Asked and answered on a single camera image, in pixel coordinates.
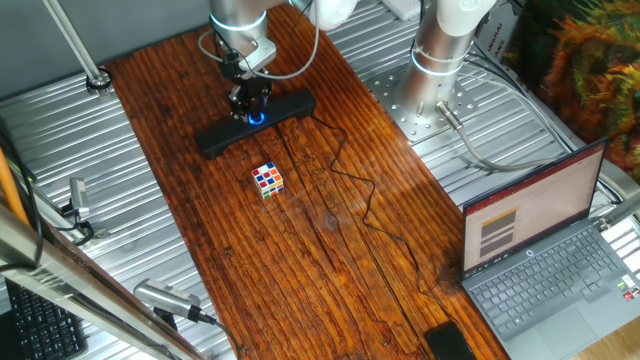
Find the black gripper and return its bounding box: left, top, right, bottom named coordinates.
left=217, top=49, right=274, bottom=123

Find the black soundbar speaker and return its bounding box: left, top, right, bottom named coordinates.
left=193, top=88, right=317, bottom=161

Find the white Rubik's cube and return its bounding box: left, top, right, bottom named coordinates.
left=250, top=161, right=285, bottom=201

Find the white power strip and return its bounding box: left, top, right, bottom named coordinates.
left=379, top=0, right=422, bottom=22

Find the metal pole stand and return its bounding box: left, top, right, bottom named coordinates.
left=42, top=0, right=114, bottom=95

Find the orange stick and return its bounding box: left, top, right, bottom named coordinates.
left=0, top=147, right=31, bottom=229

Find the box with printed letters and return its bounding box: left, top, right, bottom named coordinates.
left=472, top=0, right=531, bottom=91

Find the black keyboard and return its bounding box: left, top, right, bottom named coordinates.
left=4, top=279, right=89, bottom=360

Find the black smartphone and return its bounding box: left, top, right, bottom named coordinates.
left=423, top=321, right=479, bottom=360

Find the grey laptop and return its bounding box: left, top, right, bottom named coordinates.
left=460, top=137, right=640, bottom=360

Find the orange green fuzzy plush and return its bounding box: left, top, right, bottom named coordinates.
left=519, top=0, right=640, bottom=184

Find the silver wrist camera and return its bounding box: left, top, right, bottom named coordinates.
left=238, top=37, right=279, bottom=79

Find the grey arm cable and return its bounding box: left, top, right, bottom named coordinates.
left=197, top=0, right=321, bottom=81

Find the thin black speaker cable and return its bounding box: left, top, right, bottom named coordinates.
left=310, top=113, right=454, bottom=326

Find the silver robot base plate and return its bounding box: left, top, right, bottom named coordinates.
left=364, top=64, right=479, bottom=144

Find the grey conduit cable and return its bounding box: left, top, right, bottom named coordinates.
left=434, top=101, right=569, bottom=174

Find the silver finned camera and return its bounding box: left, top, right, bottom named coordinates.
left=133, top=278, right=217, bottom=324

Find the black camera cable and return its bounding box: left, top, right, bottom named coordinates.
left=197, top=312, right=244, bottom=360

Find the grey metal frame bar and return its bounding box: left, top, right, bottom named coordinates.
left=0, top=202, right=206, bottom=360

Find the white thin cable bundle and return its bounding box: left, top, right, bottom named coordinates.
left=462, top=52, right=624, bottom=204

